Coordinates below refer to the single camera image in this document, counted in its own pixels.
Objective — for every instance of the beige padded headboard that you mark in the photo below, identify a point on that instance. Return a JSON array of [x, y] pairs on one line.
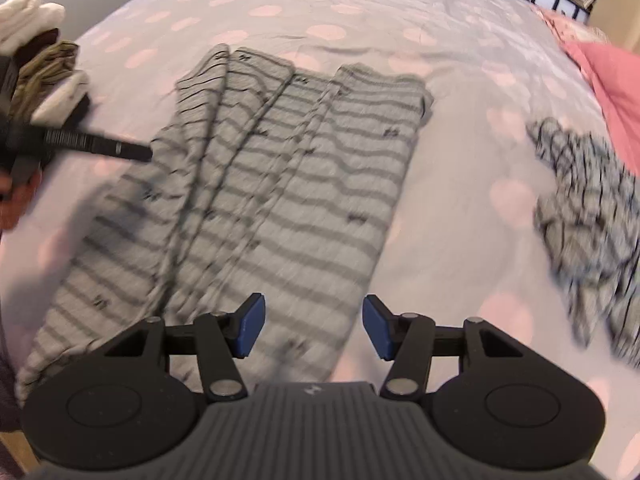
[[619, 20]]

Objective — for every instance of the grey black-striped shirt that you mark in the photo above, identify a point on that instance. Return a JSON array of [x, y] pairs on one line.
[[267, 179]]

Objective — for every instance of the grey pink-dotted duvet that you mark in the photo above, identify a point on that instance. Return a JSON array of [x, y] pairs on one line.
[[510, 395]]

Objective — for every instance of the light grey folded sweater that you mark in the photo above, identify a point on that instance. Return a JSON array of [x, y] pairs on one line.
[[65, 97]]

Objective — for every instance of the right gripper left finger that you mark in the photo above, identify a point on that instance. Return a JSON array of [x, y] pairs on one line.
[[222, 339]]

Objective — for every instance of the dark maroon folded garment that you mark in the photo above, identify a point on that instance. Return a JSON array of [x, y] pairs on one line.
[[26, 53]]

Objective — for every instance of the floral pink pillow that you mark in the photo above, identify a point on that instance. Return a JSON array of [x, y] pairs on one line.
[[567, 30]]

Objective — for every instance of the person left hand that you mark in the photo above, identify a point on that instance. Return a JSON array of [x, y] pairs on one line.
[[16, 199]]

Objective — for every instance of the grey checked crumpled garment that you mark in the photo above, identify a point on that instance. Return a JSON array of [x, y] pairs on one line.
[[590, 228]]

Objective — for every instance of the cream folded knit top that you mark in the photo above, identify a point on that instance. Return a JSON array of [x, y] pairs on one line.
[[22, 20]]

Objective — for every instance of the olive black-striped garment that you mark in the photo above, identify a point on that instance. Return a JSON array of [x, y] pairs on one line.
[[40, 75]]

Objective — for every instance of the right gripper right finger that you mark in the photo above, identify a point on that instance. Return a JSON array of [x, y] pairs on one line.
[[407, 341]]

